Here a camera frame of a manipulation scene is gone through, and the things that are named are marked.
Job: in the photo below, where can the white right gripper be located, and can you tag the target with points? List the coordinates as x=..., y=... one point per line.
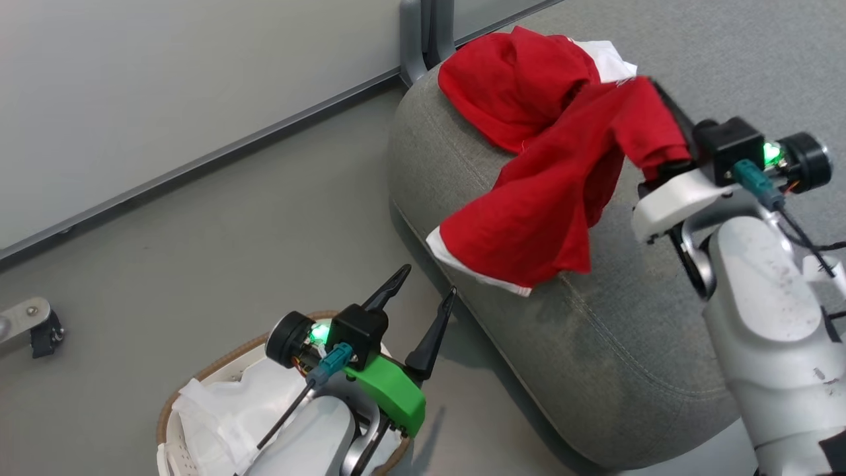
x=674, y=198

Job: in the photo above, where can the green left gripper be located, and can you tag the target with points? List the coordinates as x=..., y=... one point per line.
x=393, y=393

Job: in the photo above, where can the red Bulls jersey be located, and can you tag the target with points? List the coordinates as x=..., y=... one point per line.
x=548, y=198

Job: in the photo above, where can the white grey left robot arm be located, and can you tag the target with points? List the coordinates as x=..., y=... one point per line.
x=310, y=443

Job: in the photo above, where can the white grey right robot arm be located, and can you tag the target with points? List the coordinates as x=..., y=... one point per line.
x=773, y=330

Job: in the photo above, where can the grey fabric sofa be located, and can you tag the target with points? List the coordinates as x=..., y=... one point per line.
x=595, y=357

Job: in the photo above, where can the white garment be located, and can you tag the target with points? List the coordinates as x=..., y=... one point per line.
x=231, y=410

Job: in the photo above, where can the white wicker-rimmed laundry basket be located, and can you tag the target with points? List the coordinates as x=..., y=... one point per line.
x=175, y=410

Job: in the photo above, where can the black caster wheel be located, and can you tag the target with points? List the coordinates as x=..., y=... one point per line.
x=46, y=337

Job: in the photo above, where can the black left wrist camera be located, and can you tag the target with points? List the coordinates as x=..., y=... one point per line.
x=360, y=330

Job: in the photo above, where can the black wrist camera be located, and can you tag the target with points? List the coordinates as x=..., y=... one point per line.
x=727, y=145
x=360, y=330

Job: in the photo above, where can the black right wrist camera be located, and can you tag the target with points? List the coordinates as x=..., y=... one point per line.
x=727, y=145

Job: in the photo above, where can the grey partition bottom rail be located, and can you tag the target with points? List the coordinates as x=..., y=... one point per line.
x=198, y=162

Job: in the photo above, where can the grey partition post double foot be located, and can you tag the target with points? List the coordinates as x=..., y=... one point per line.
x=423, y=33

